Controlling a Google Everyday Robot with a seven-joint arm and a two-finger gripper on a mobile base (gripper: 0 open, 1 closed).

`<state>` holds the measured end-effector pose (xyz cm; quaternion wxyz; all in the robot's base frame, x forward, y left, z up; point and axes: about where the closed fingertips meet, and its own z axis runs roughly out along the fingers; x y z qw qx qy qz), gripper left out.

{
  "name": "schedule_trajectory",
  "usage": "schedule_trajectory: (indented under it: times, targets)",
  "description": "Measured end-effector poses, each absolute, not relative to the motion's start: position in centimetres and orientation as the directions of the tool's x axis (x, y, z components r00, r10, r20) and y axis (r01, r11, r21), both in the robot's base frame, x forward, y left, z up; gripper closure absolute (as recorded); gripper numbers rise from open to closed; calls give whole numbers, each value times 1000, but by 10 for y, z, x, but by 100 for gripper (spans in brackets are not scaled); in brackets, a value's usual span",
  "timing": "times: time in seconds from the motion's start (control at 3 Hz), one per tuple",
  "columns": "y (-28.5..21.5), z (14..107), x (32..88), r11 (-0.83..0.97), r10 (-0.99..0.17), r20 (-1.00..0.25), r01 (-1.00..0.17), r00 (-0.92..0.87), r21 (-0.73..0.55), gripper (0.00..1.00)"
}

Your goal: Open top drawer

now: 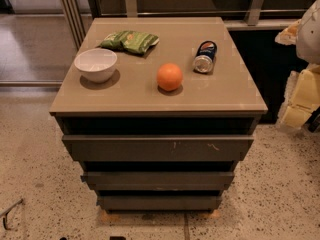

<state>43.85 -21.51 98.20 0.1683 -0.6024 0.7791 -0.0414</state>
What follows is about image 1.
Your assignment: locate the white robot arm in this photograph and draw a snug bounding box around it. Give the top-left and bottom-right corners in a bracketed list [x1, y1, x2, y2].
[275, 0, 320, 129]

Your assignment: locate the green chip bag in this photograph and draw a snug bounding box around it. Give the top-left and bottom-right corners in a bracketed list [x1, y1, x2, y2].
[100, 30, 159, 55]

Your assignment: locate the blue pepsi can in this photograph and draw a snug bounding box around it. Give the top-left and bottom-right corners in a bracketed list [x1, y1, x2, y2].
[193, 41, 217, 73]

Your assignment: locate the grey drawer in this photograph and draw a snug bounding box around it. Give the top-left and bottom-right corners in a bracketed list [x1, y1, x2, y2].
[81, 171, 234, 191]
[97, 196, 222, 211]
[62, 135, 254, 162]

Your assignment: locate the grey top drawer front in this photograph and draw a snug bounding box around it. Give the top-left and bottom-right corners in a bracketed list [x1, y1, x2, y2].
[62, 135, 254, 162]

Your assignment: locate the grey bottom drawer front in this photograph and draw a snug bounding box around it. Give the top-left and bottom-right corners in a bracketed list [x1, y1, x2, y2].
[97, 196, 222, 211]

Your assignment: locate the orange fruit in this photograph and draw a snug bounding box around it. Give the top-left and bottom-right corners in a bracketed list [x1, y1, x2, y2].
[157, 63, 183, 91]

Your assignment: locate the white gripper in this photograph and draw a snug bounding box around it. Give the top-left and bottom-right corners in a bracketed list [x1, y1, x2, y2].
[275, 20, 320, 128]

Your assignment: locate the grey middle drawer front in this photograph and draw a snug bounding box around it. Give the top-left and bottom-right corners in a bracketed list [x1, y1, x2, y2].
[81, 171, 234, 191]

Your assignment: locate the white bowl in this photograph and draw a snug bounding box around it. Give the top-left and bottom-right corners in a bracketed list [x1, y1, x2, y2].
[74, 48, 117, 83]

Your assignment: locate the wooden counter with metal rail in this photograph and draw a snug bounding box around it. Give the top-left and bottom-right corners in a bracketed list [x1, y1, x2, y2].
[60, 0, 315, 45]

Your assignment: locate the grey drawer cabinet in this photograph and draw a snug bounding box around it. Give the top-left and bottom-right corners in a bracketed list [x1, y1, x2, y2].
[50, 18, 267, 198]

